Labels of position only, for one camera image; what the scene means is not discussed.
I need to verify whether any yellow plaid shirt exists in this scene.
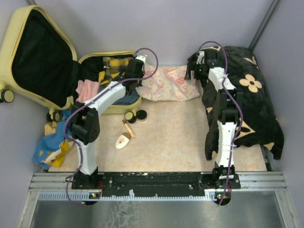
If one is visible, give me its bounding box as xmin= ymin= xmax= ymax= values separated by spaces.
xmin=103 ymin=57 xmax=132 ymax=75

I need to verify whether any grey-blue t-shirt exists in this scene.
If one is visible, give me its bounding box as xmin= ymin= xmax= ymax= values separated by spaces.
xmin=113 ymin=90 xmax=140 ymax=105

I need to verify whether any pink printed cream cloth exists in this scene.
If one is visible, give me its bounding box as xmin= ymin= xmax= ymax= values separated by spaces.
xmin=136 ymin=66 xmax=200 ymax=102

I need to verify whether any pink towel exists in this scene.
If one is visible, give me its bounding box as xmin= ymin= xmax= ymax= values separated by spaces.
xmin=75 ymin=79 xmax=99 ymax=103

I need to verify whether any yellow garment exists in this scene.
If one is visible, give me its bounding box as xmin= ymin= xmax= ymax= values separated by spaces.
xmin=98 ymin=70 xmax=119 ymax=86

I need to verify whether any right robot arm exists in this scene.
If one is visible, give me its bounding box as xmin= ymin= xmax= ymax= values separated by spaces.
xmin=185 ymin=49 xmax=243 ymax=188

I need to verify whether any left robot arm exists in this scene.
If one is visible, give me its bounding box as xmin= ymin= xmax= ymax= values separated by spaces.
xmin=68 ymin=55 xmax=147 ymax=189

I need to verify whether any black round jar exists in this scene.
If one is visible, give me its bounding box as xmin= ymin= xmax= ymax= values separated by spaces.
xmin=136 ymin=110 xmax=147 ymax=122

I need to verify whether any white oval brush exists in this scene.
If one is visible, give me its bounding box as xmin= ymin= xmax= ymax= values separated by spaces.
xmin=114 ymin=133 xmax=131 ymax=150

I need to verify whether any black floral blanket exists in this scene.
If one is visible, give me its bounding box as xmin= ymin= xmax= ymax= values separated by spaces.
xmin=187 ymin=46 xmax=285 ymax=162

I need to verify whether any pale yellow open suitcase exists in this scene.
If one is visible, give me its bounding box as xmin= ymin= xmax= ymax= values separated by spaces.
xmin=0 ymin=5 xmax=135 ymax=121

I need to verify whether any blue patterned cloth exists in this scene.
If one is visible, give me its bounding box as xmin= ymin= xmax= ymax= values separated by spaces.
xmin=33 ymin=118 xmax=73 ymax=170

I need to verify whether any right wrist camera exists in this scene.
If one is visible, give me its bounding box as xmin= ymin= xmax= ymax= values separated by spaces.
xmin=196 ymin=50 xmax=205 ymax=65

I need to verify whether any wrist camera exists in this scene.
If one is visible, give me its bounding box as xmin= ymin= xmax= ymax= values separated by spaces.
xmin=196 ymin=50 xmax=205 ymax=65
xmin=134 ymin=55 xmax=147 ymax=63

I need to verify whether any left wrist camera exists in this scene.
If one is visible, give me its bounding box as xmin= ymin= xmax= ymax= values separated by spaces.
xmin=134 ymin=55 xmax=147 ymax=63

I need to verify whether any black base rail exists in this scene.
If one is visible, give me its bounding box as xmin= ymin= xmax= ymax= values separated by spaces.
xmin=72 ymin=172 xmax=226 ymax=197

